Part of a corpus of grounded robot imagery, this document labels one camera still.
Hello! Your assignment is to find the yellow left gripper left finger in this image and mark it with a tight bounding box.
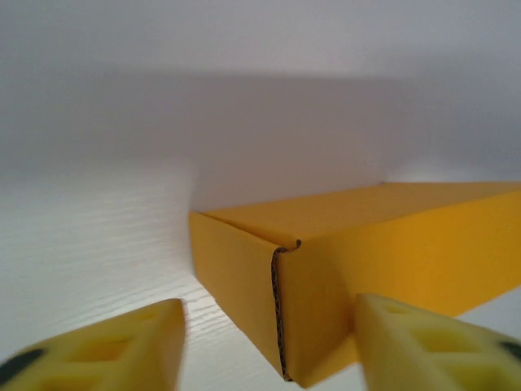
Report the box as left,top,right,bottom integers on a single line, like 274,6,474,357
0,298,187,391

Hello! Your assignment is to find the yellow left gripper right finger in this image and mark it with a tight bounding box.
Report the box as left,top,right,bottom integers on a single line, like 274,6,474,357
352,292,521,391

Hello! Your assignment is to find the yellow corrugated cardboard box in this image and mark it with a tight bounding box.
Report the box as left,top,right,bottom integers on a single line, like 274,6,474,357
188,181,521,389

